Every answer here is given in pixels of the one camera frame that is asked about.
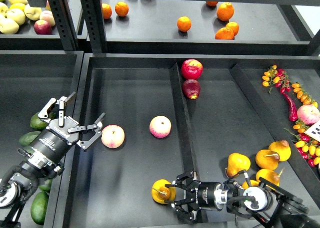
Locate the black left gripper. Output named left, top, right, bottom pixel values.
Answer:
left=28, top=91, right=106, bottom=166

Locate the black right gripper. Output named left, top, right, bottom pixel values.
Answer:
left=165, top=171, right=224, bottom=222

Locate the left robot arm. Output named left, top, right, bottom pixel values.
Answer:
left=0, top=92, right=105, bottom=228

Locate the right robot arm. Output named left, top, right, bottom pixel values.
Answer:
left=165, top=170, right=320, bottom=228

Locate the green avocado top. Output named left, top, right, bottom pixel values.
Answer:
left=30, top=112, right=48, bottom=131

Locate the green avocado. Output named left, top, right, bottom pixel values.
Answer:
left=38, top=179, right=52, bottom=193
left=30, top=112, right=48, bottom=131
left=30, top=191, right=49, bottom=225

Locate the green avocado bottom left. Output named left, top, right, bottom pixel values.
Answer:
left=30, top=191, right=49, bottom=225

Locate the yellow pear with stem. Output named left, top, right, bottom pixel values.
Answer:
left=255, top=149, right=280, bottom=171

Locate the pale yellow pear front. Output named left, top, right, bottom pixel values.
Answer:
left=0, top=18, right=20, bottom=34

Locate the pink apple left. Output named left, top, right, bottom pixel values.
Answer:
left=101, top=124, right=125, bottom=149

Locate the pink apple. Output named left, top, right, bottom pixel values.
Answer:
left=149, top=116, right=172, bottom=138
left=101, top=124, right=125, bottom=149

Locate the black left bin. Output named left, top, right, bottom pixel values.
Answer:
left=0, top=50, right=83, bottom=228

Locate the black bin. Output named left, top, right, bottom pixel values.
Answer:
left=67, top=54, right=320, bottom=228
left=0, top=50, right=83, bottom=228

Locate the pink apple centre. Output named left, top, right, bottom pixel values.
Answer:
left=149, top=116, right=172, bottom=138

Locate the black centre bin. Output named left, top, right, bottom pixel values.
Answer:
left=67, top=54, right=320, bottom=228

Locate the red apple on shelf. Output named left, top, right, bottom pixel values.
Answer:
left=34, top=19, right=52, bottom=35

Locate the dark red apple lower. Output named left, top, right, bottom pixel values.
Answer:
left=182, top=79, right=201, bottom=100

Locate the pale yellow apple shelf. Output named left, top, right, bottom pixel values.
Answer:
left=24, top=4, right=42, bottom=21

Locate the red apple upper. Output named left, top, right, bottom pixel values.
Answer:
left=181, top=59, right=204, bottom=80

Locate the cherry tomato bunch lower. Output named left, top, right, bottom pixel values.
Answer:
left=285, top=119, right=320, bottom=167

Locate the cherry tomato bunch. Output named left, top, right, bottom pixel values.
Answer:
left=285, top=119, right=320, bottom=167
left=262, top=65, right=291, bottom=94

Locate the red chili pepper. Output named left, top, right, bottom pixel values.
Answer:
left=283, top=93, right=298, bottom=122

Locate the orange on shelf left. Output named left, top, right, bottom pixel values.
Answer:
left=114, top=1, right=129, bottom=17

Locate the white checker marker card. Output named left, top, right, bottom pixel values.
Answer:
left=304, top=120, right=320, bottom=142

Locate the pink apple right bin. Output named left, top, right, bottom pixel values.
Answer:
left=297, top=104, right=320, bottom=125

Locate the cherry tomato bunch upper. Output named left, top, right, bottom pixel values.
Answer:
left=262, top=65, right=291, bottom=94

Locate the orange on shelf centre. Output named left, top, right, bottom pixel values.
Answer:
left=177, top=16, right=192, bottom=32

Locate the front right orange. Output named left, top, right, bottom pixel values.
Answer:
left=215, top=27, right=235, bottom=40

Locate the small right orange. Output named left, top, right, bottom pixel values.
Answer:
left=226, top=21, right=240, bottom=36

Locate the large orange on shelf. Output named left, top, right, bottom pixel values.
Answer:
left=216, top=2, right=235, bottom=21

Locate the orange at shelf back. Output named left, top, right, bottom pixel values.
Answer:
left=206, top=1, right=218, bottom=7

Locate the orange at shelf post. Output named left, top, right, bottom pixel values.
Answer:
left=101, top=3, right=113, bottom=19

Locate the orange cherry tomato string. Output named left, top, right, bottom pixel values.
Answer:
left=291, top=82, right=319, bottom=109

